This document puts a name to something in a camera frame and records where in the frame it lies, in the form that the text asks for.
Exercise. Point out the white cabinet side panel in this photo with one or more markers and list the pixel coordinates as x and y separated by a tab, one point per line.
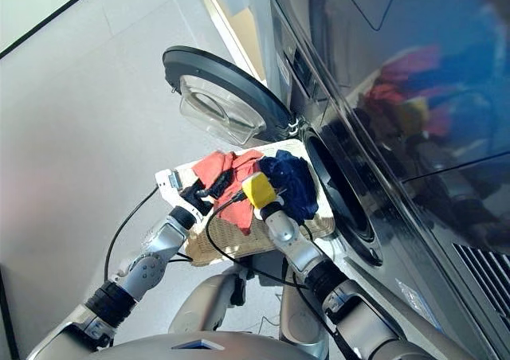
265	37

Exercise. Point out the round washing machine door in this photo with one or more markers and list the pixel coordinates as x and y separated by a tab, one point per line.
207	61

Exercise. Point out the blue energy label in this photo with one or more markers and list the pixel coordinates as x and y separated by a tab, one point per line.
285	69

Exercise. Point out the coral red garment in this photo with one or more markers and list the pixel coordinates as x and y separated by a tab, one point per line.
239	212

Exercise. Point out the pale washer product sticker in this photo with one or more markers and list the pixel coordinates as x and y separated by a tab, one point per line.
418	304

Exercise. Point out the grey robot torso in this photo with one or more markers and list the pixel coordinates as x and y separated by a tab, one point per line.
159	348

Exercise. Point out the silver robot leg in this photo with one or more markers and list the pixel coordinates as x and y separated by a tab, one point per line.
299	320
199	304

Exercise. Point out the grey washing machine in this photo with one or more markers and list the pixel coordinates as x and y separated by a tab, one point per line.
398	256

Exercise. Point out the pale woven laundry basket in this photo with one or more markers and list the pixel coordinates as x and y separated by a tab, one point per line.
223	244

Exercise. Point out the navy blue garment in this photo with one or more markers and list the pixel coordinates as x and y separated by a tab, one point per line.
295	177

